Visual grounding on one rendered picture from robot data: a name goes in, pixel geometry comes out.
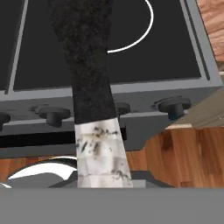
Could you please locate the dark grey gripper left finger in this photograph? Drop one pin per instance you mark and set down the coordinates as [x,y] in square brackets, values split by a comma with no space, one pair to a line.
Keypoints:
[69,182]

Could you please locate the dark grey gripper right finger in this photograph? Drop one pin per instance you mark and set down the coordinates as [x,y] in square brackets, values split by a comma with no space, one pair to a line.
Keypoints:
[143,179]

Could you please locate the dark grey stove knob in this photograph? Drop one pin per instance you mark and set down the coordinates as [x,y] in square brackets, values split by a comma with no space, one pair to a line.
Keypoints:
[175,105]
[2,119]
[122,108]
[54,114]

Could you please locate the grey stove with black hob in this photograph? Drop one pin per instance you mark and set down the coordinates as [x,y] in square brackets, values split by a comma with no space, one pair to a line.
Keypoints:
[163,52]

